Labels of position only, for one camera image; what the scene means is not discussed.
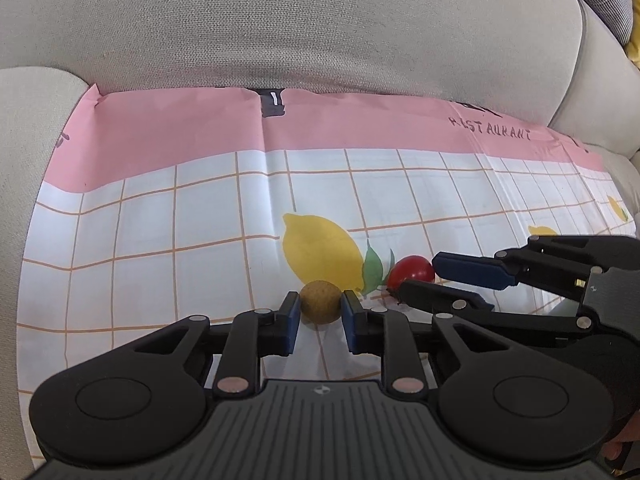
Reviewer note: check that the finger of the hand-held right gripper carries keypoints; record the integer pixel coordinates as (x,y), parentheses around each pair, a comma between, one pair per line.
(435,297)
(472,270)

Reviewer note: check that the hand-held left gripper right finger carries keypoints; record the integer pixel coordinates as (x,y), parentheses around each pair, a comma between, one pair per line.
(352,324)

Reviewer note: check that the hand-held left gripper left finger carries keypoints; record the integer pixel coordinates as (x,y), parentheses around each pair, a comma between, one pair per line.
(292,322)

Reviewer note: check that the red cherry tomato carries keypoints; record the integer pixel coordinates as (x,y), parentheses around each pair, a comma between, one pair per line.
(411,271)

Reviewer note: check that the small round brown longan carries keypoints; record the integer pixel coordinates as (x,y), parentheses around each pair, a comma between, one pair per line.
(321,300)

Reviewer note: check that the person's right hand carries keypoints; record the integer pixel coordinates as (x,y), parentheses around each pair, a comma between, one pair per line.
(620,442)

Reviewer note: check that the pink checked lemon-print cloth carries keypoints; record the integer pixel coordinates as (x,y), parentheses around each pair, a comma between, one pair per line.
(200,185)

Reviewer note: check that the yellow cloth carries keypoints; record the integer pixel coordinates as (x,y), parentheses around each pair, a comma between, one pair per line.
(635,35)

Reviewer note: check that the beige fabric sofa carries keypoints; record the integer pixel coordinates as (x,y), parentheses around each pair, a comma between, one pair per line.
(300,25)

